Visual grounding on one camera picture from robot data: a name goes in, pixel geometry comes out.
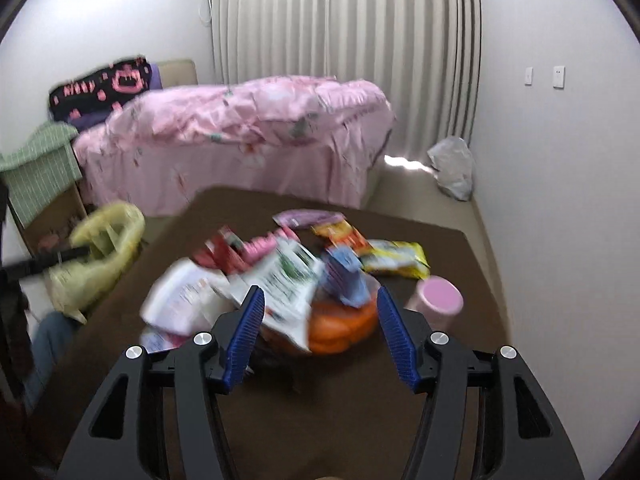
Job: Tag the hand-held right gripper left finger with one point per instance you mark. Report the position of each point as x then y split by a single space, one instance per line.
247 335

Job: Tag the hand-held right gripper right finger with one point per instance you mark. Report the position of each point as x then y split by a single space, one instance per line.
395 340

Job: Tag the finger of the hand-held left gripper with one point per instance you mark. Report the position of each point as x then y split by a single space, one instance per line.
50 258

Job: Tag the yellow plastic bag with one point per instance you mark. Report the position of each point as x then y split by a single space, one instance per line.
120 240

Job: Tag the yellow snack wrapper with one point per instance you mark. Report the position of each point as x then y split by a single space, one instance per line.
395 257

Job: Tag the pink cartoon tissue packet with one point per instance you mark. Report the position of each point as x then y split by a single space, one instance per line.
260 247

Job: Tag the cardboard box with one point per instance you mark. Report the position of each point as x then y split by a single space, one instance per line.
55 215

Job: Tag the orange snack bag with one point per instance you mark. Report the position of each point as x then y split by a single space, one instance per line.
340 330

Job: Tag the pink cup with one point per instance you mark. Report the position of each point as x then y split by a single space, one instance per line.
437 300

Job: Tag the white green wrapper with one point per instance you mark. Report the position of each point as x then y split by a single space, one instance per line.
280 280

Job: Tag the white packet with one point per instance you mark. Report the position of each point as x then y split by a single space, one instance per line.
180 295

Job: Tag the person's leg in jeans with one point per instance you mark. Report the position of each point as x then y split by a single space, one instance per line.
47 340

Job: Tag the blue packet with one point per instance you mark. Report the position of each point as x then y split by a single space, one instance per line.
345 270

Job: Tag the red snack wrapper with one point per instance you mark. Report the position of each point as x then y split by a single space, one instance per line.
220 252

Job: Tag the green striped box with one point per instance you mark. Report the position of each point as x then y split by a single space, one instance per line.
40 170

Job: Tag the orange snack wrapper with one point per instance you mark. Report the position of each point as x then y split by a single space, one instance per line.
340 232

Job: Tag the purple snack wrapper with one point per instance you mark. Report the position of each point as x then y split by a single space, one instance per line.
305 218

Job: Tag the pink bed sheet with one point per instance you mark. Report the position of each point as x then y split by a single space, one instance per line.
225 175

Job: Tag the black pink Kitty pillow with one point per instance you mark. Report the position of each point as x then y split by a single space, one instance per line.
90 92

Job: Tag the white plastic bag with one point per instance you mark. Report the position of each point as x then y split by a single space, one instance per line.
452 167

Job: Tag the pink floral quilt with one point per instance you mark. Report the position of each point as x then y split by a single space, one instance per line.
250 110

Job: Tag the beige headboard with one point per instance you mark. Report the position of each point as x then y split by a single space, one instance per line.
177 72

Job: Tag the striped white curtain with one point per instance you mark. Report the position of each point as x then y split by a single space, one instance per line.
350 20

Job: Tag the white wall switch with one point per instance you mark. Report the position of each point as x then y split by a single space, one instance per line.
528 75

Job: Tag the white wall socket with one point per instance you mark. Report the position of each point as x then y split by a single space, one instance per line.
559 76

